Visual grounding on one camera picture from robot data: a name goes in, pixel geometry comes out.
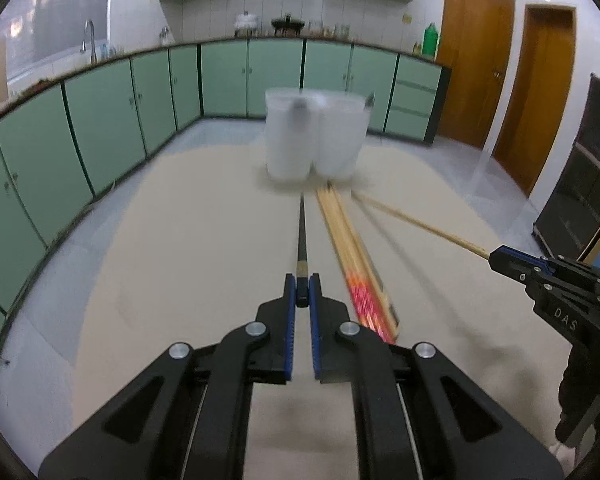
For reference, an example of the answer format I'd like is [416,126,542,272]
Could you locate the plain wooden door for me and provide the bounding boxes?
[495,5,578,196]

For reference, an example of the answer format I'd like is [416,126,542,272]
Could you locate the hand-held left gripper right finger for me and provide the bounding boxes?
[309,273,565,480]

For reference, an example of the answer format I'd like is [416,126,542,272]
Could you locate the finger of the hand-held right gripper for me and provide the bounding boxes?
[489,257,543,285]
[489,245,556,267]

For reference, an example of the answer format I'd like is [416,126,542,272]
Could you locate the black chopstick with gold band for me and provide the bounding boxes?
[296,192,310,309]

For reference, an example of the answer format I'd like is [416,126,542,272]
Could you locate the wooden door with handle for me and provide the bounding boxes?
[437,0,516,148]

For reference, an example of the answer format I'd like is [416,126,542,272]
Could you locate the window with blinds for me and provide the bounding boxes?
[0,0,112,86]

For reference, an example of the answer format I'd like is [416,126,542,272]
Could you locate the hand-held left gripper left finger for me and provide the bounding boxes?
[39,272,298,480]

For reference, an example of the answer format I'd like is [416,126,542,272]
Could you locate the green thermos flask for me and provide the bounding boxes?
[421,22,440,58]

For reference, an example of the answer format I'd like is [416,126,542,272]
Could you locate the white two-compartment utensil holder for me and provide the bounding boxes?
[264,87,372,183]

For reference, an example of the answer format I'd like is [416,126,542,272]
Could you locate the black wok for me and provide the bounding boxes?
[271,14,306,36]

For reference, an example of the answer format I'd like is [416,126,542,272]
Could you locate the white cooking pot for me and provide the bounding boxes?
[233,11,260,36]

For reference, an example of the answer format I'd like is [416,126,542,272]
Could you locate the green kitchen base cabinets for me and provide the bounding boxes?
[0,37,452,391]

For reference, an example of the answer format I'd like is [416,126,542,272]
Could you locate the metal kitchen faucet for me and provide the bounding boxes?
[81,20,99,64]

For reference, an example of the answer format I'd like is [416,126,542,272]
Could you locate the black cabinet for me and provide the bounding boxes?
[532,74,600,271]

